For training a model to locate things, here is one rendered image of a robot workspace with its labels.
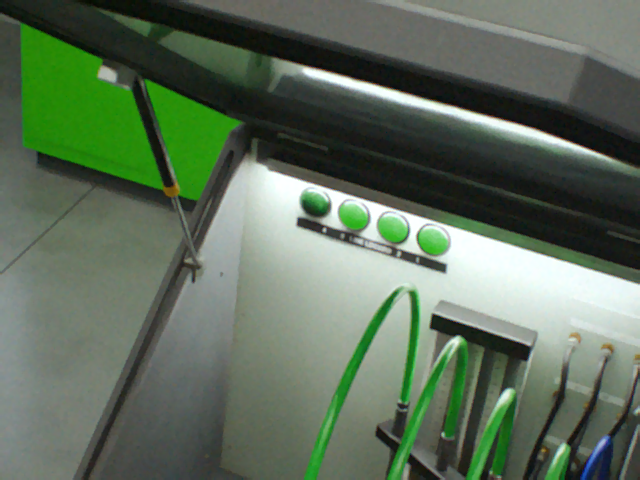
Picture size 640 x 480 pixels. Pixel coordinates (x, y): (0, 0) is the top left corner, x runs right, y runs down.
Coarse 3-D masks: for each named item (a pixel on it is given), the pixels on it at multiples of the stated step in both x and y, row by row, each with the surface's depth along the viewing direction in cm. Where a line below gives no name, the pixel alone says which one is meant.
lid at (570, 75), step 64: (0, 0) 98; (64, 0) 97; (128, 0) 77; (192, 0) 67; (256, 0) 66; (320, 0) 65; (384, 0) 64; (128, 64) 126; (192, 64) 119; (256, 64) 100; (320, 64) 73; (384, 64) 72; (448, 64) 62; (512, 64) 61; (576, 64) 60; (320, 128) 144; (384, 128) 124; (448, 128) 103; (512, 128) 88; (576, 128) 70; (512, 192) 137; (576, 192) 129
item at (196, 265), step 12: (144, 84) 133; (144, 96) 134; (144, 108) 135; (144, 120) 137; (156, 120) 137; (156, 132) 138; (156, 144) 140; (156, 156) 142; (168, 156) 143; (168, 168) 144; (168, 180) 145; (168, 192) 147; (180, 204) 150; (180, 216) 152; (192, 252) 158; (192, 264) 160; (192, 276) 161
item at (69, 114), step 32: (32, 32) 425; (32, 64) 431; (64, 64) 425; (96, 64) 420; (32, 96) 437; (64, 96) 432; (96, 96) 426; (128, 96) 420; (160, 96) 415; (32, 128) 444; (64, 128) 438; (96, 128) 432; (128, 128) 427; (160, 128) 421; (192, 128) 416; (224, 128) 410; (64, 160) 451; (96, 160) 439; (128, 160) 433; (192, 160) 422; (128, 192) 445; (160, 192) 439; (192, 192) 428
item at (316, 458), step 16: (400, 288) 140; (416, 288) 146; (384, 304) 136; (416, 304) 150; (416, 320) 154; (368, 336) 132; (416, 336) 156; (416, 352) 159; (352, 368) 130; (336, 400) 128; (400, 400) 164; (336, 416) 128; (320, 432) 127; (320, 448) 127; (320, 464) 127
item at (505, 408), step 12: (504, 396) 136; (516, 396) 141; (504, 408) 134; (492, 420) 132; (504, 420) 147; (492, 432) 131; (504, 432) 148; (480, 444) 131; (504, 444) 149; (480, 456) 130; (504, 456) 151; (480, 468) 129; (492, 468) 152
